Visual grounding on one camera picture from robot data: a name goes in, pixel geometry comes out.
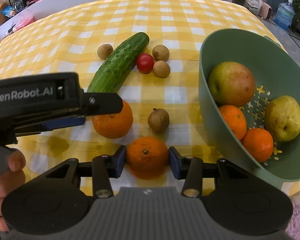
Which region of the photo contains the brown longan far left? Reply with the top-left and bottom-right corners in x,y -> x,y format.
97,44 -> 113,60

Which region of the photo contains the green colander bowl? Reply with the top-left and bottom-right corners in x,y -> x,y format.
198,29 -> 300,196

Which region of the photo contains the yellow-green pear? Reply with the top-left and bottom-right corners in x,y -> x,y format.
264,95 -> 300,142

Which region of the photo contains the brown longan beside tomato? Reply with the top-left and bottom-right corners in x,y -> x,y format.
153,61 -> 171,78

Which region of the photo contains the person's left hand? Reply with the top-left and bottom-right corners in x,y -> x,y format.
0,149 -> 26,232

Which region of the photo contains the red cherry tomato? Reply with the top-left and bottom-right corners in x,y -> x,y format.
136,53 -> 154,74

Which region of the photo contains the orange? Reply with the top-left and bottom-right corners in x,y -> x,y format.
126,137 -> 169,178
92,100 -> 133,139
241,128 -> 274,163
218,105 -> 247,141

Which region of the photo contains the green cucumber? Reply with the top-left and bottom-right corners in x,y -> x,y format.
87,32 -> 149,93

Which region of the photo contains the white plastic bag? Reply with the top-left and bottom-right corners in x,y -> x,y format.
244,0 -> 263,15

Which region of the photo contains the purple fluffy rug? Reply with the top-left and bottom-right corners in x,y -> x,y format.
286,197 -> 300,240

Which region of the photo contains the large red-green apple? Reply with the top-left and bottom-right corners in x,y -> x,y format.
208,61 -> 256,107

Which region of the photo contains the blue water jug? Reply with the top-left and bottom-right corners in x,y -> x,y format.
273,0 -> 295,30

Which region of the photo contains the brown longan near front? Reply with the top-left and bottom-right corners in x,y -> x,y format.
148,108 -> 170,133

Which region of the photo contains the yellow white checkered tablecloth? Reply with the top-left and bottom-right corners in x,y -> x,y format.
0,0 -> 300,197

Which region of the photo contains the brown longan upper right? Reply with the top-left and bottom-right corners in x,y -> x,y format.
152,44 -> 170,62

